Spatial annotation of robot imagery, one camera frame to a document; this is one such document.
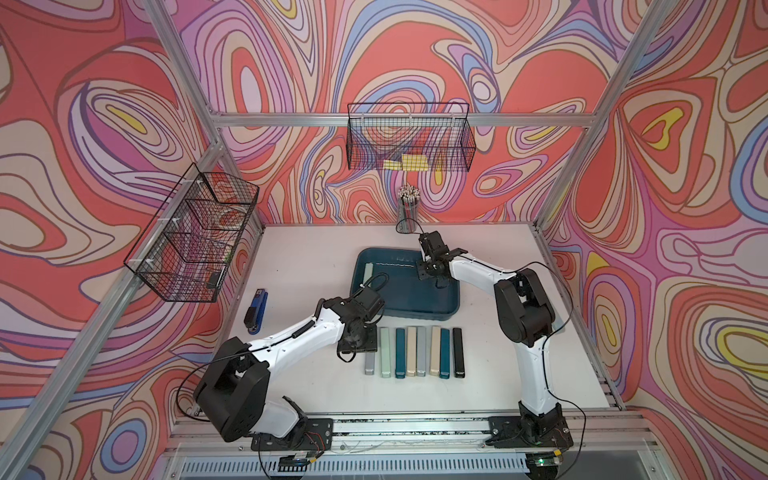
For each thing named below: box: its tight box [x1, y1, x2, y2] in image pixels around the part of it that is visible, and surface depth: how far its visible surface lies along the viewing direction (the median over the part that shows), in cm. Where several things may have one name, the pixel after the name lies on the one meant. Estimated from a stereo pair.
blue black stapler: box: [244, 288, 269, 335], surface depth 95 cm
